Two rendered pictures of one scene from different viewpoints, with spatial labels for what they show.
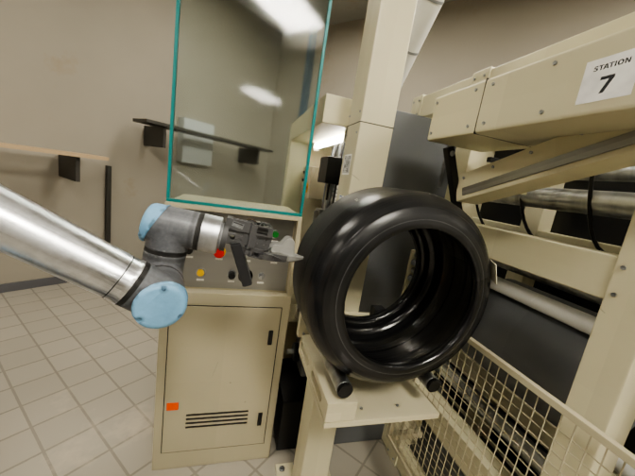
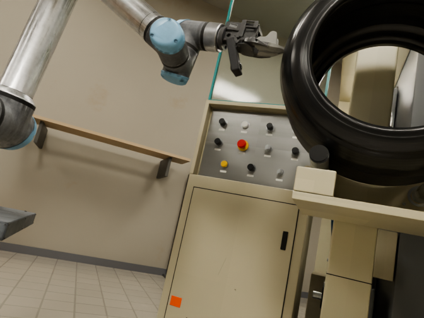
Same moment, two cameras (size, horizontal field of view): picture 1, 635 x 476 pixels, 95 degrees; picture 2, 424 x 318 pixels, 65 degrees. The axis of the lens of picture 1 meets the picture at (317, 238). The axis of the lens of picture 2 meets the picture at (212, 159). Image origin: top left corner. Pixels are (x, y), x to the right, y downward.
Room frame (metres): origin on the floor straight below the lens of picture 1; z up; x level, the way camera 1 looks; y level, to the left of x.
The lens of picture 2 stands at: (-0.06, -0.40, 0.68)
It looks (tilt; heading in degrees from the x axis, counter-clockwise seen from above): 11 degrees up; 37
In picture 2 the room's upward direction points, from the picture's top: 12 degrees clockwise
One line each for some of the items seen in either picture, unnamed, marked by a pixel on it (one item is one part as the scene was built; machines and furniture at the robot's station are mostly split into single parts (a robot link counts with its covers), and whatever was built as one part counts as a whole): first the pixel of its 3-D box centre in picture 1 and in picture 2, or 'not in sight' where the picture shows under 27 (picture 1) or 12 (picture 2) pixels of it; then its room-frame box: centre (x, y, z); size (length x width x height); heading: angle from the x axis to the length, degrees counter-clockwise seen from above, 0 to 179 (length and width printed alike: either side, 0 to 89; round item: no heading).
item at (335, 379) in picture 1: (327, 352); (320, 170); (0.85, -0.09, 0.90); 0.35 x 0.05 x 0.05; 16
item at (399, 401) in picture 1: (360, 378); (370, 216); (0.90, -0.22, 0.80); 0.37 x 0.36 x 0.02; 106
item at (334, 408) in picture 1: (323, 369); (317, 193); (0.86, -0.09, 0.83); 0.36 x 0.09 x 0.06; 16
